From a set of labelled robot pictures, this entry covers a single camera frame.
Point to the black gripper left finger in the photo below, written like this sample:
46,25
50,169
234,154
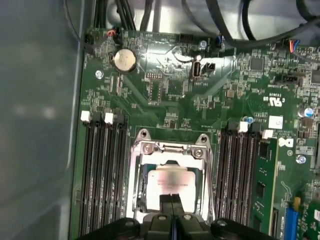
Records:
166,205

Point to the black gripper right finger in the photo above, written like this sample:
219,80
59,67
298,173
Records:
178,206

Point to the silver CPU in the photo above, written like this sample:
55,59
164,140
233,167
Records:
172,180

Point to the thin metal locking lever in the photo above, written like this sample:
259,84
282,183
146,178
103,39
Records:
130,190

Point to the metal socket cover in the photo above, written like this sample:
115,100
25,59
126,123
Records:
152,158

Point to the CPU socket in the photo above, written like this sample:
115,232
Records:
200,143

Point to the black RAM slot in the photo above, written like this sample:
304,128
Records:
99,175
110,175
223,175
236,175
121,175
88,175
250,175

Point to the green RAM stick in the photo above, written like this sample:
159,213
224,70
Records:
265,187

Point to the green motherboard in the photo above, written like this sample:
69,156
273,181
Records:
175,100

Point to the blue expansion slot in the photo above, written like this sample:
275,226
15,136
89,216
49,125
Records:
293,222

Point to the silver motherboard screw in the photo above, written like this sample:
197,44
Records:
301,159
99,74

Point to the silver internal USB port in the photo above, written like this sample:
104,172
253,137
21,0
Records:
197,68

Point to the silver coin battery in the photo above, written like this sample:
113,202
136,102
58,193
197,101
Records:
124,60

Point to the small silver capacitor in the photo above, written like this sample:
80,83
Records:
203,44
309,111

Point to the black PC case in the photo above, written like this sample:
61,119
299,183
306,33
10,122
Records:
37,100

